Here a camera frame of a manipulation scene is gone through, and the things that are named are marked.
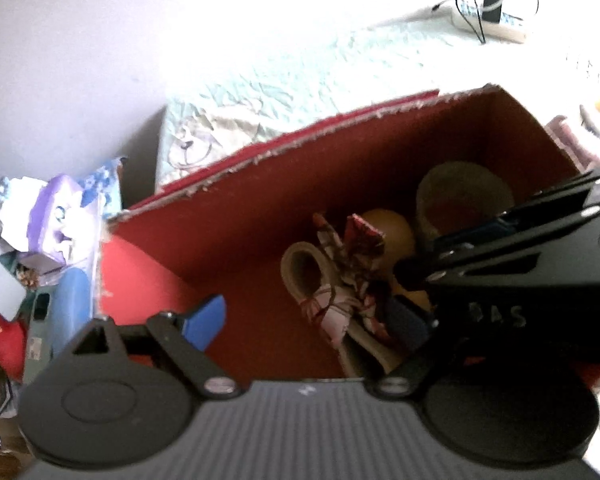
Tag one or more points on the black charger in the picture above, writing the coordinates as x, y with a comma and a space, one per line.
491, 2

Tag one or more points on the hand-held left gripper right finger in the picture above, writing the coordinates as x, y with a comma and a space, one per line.
405, 321

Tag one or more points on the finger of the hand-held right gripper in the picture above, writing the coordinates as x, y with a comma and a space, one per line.
480, 261
470, 235

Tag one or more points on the tan round cup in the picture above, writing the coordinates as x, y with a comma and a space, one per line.
460, 175

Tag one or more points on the white power strip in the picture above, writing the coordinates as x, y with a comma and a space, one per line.
510, 30

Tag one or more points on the red cloth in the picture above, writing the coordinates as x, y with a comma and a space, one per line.
5, 345

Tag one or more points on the purple white packet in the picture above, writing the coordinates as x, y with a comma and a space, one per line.
55, 200

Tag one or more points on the white blue crumpled wrapper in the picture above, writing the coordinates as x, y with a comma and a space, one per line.
10, 205

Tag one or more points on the pink plush cloth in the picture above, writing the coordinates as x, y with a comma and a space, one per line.
570, 140

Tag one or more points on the blue floral printed cloth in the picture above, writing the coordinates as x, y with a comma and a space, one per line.
100, 180

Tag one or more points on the orange-brown gourd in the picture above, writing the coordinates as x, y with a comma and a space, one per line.
392, 232

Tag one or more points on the white card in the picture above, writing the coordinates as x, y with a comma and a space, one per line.
0, 285

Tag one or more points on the large red cardboard box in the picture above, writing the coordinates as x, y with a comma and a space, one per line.
260, 220

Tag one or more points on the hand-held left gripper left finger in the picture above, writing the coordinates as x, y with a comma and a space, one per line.
207, 320

